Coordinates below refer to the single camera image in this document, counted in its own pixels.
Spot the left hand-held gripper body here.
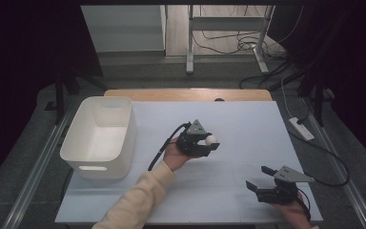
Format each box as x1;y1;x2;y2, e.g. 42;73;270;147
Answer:
175;119;213;157

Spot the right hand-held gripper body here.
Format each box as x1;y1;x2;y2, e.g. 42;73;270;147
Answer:
254;165;315;205

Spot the white ping-pong ball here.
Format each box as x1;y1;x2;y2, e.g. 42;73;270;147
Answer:
204;134;219;147

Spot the white plastic storage bin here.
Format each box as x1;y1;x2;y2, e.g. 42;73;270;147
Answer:
59;95;138;180

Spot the person's left hand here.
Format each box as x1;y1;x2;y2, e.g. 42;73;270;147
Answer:
162;137;193;173

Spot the person's right hand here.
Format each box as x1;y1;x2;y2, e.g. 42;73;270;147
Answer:
271;193;313;229

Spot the pale blue table board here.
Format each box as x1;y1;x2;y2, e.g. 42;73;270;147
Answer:
54;100;324;225

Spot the wooden table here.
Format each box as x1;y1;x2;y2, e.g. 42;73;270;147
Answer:
104;88;274;103

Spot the white power strip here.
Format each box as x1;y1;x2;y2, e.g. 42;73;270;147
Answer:
288;116;315;142

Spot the black stand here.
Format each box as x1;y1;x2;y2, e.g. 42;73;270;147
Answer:
44;68;110;126
296;60;336;128

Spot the white cabinet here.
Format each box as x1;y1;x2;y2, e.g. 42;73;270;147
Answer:
80;4;168;53

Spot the aluminium floor rail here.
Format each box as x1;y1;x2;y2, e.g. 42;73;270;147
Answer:
1;103;79;229
300;96;366;229

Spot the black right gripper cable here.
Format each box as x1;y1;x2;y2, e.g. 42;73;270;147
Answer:
287;127;351;188

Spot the bundle of black floor cables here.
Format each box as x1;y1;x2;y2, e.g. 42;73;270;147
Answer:
192;4;303;91

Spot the white metal desk frame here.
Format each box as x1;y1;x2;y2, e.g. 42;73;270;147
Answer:
185;4;276;75

